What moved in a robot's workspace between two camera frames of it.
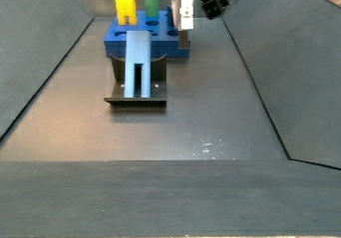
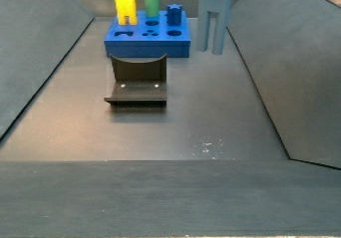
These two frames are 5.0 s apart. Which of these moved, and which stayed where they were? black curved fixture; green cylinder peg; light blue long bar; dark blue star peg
Moved: light blue long bar
Stayed: dark blue star peg; green cylinder peg; black curved fixture
